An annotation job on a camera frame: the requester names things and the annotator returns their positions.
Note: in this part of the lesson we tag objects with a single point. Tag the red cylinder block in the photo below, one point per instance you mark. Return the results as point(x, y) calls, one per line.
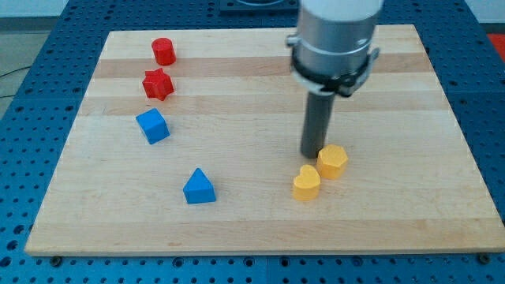
point(163, 50)

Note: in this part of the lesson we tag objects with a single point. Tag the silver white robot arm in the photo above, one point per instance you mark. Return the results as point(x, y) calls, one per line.
point(330, 50)

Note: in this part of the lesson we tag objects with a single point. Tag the blue cube block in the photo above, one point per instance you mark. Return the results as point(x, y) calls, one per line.
point(153, 126)

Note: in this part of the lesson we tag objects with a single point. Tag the blue triangle block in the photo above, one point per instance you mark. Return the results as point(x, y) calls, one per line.
point(199, 189)

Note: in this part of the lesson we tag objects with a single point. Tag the red star block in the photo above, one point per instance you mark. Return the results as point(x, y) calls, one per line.
point(157, 84)

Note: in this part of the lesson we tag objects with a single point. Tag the yellow heart block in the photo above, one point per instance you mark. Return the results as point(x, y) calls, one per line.
point(306, 185)

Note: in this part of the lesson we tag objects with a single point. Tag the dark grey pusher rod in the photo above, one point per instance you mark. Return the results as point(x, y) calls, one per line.
point(317, 116)

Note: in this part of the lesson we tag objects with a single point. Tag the wooden board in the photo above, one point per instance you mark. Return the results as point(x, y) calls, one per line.
point(411, 184)

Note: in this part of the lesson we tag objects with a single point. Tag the yellow hexagon block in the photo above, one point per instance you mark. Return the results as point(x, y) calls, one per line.
point(332, 161)

